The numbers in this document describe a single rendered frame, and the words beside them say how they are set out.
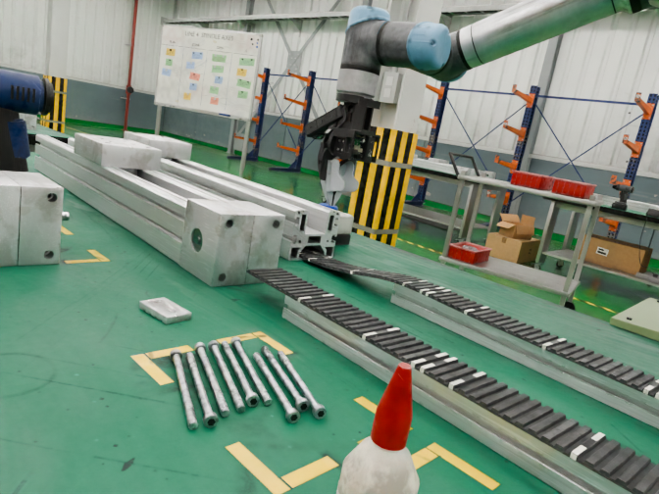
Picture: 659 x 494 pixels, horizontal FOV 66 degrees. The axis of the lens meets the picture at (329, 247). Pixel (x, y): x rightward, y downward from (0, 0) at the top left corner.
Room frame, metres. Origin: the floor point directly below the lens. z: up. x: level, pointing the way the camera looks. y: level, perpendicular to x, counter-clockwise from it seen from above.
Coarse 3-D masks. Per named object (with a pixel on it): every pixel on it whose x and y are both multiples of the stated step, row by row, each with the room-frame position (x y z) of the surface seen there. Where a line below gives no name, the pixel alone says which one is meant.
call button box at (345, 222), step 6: (342, 216) 1.00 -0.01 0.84; (348, 216) 1.01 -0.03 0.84; (336, 222) 0.99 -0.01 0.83; (342, 222) 1.00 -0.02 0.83; (348, 222) 1.01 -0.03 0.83; (342, 228) 1.00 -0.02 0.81; (348, 228) 1.01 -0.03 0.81; (342, 234) 1.00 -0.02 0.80; (348, 234) 1.02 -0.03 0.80; (336, 240) 0.99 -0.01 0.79; (342, 240) 1.00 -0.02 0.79; (348, 240) 1.01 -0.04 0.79
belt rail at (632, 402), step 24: (408, 288) 0.67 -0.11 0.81; (432, 312) 0.64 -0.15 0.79; (456, 312) 0.61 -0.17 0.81; (480, 336) 0.58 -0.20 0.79; (504, 336) 0.56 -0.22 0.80; (528, 360) 0.54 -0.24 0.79; (552, 360) 0.52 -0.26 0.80; (576, 384) 0.50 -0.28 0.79; (600, 384) 0.49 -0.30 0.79; (624, 408) 0.46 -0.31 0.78; (648, 408) 0.46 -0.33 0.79
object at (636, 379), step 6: (636, 372) 0.49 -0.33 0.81; (642, 372) 0.49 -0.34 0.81; (624, 378) 0.46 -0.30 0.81; (630, 378) 0.47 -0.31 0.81; (636, 378) 0.48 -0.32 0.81; (642, 378) 0.47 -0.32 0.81; (648, 378) 0.48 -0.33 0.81; (654, 378) 0.49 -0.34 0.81; (624, 384) 0.46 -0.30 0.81; (630, 384) 0.46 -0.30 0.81; (636, 384) 0.45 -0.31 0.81; (642, 384) 0.46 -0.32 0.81
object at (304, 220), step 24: (168, 168) 1.14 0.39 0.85; (192, 168) 1.21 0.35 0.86; (216, 192) 0.99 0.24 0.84; (240, 192) 0.93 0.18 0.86; (264, 192) 1.00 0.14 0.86; (288, 216) 0.82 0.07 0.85; (312, 216) 0.89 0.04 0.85; (336, 216) 0.87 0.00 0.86; (288, 240) 0.81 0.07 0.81; (312, 240) 0.86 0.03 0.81
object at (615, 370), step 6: (606, 366) 0.50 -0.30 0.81; (612, 366) 0.49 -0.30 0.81; (618, 366) 0.50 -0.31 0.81; (624, 366) 0.51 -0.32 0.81; (630, 366) 0.50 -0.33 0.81; (600, 372) 0.48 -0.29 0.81; (606, 372) 0.48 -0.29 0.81; (612, 372) 0.47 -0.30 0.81; (618, 372) 0.48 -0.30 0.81; (624, 372) 0.48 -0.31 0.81; (630, 372) 0.49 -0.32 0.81; (612, 378) 0.47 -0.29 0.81; (618, 378) 0.47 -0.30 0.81
